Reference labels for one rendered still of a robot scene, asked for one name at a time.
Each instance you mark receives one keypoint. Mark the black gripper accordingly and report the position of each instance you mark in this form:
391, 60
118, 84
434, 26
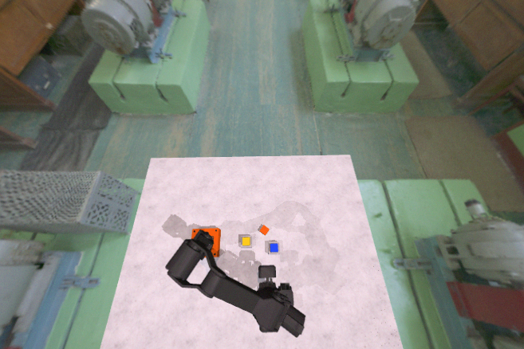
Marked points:
266, 271

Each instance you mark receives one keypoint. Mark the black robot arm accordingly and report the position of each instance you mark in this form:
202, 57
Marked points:
271, 309

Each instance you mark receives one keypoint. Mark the blue button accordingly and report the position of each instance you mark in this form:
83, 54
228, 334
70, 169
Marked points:
273, 247

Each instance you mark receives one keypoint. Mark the yellow button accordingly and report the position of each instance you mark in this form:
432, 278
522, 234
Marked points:
246, 241

